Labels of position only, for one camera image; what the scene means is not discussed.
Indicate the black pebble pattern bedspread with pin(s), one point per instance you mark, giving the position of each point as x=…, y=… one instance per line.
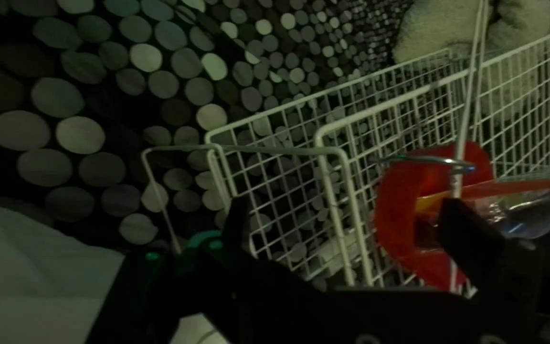
x=66, y=95

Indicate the cream fluffy blanket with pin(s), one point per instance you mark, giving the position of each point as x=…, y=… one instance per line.
x=435, y=25

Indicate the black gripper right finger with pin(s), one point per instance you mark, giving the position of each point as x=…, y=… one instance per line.
x=486, y=254

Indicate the clear plastic piece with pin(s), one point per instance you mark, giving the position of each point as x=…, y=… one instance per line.
x=530, y=212

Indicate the red plastic hanger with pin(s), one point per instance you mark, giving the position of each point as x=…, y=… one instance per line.
x=396, y=216

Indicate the thin white rod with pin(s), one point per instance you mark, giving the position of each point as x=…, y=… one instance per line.
x=471, y=82

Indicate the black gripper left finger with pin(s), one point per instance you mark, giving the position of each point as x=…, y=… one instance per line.
x=240, y=221

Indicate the white cloth garment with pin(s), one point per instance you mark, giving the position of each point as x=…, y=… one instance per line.
x=34, y=273

